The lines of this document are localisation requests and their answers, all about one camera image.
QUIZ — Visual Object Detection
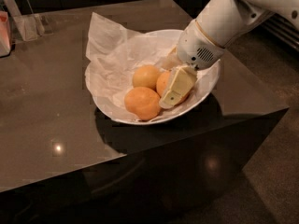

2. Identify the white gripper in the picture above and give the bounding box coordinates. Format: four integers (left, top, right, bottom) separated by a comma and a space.
159, 20, 225, 109

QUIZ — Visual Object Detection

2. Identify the white crumpled paper liner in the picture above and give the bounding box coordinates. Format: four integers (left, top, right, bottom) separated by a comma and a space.
84, 11, 204, 123

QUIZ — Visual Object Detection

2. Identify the white bowl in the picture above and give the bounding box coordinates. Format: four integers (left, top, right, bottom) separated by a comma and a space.
89, 28, 221, 126

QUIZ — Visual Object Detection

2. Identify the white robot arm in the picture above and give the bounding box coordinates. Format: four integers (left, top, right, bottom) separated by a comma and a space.
159, 0, 299, 109

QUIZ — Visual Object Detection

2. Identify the pink white carton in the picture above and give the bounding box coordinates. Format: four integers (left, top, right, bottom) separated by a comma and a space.
0, 11, 11, 57

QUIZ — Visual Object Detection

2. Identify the dark slatted appliance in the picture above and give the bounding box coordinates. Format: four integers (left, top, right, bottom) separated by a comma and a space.
262, 15, 299, 52

